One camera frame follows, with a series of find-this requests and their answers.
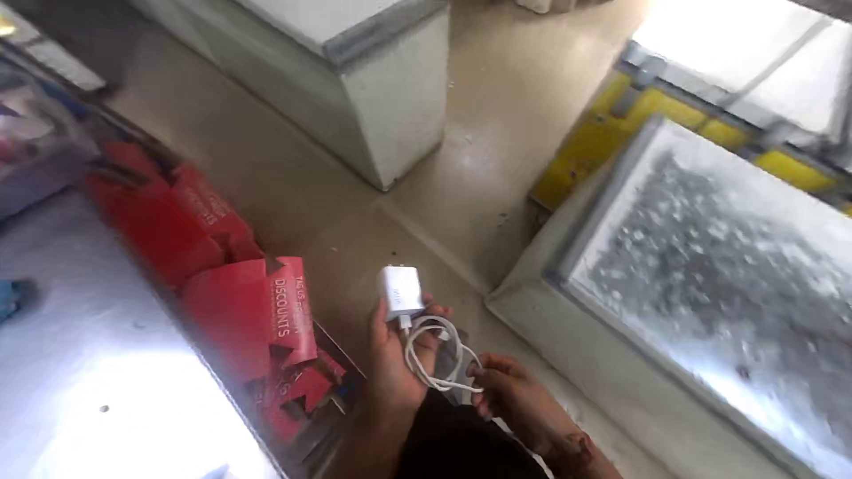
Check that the translucent plastic container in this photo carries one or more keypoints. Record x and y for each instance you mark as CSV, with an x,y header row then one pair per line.
x,y
40,159

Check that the person's right hand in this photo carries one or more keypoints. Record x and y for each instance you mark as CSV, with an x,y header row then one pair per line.
x,y
516,392

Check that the person's body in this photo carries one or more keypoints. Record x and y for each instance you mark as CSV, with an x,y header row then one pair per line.
x,y
459,446

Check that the blue object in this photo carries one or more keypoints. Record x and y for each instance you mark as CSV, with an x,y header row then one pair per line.
x,y
8,298

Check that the white table with metal edge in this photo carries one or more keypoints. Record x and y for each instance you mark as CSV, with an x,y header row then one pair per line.
x,y
120,319

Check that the person's left fingers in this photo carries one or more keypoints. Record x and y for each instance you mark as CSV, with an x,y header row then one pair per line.
x,y
431,310

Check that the pile of red paper bags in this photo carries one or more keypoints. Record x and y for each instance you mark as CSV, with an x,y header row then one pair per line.
x,y
229,299

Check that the person's right forearm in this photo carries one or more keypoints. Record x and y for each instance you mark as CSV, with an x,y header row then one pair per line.
x,y
586,459

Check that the person's left hand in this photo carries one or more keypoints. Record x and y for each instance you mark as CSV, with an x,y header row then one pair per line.
x,y
394,376

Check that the person's right fingers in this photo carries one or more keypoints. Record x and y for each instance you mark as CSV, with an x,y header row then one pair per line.
x,y
489,372

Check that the white counter with grey edge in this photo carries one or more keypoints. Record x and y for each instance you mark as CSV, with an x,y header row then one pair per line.
x,y
399,100

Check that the yellow counter with white top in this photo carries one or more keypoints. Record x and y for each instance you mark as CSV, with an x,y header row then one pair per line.
x,y
586,146

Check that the white charger adapter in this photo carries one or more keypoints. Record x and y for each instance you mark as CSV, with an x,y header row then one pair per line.
x,y
402,290

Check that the glass-topped white display counter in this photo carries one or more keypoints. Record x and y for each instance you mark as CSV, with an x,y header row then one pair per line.
x,y
572,319

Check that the person's left forearm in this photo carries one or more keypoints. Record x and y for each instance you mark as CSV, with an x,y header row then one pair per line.
x,y
369,442

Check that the person's left thumb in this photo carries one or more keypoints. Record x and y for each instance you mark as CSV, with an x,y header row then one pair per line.
x,y
380,326

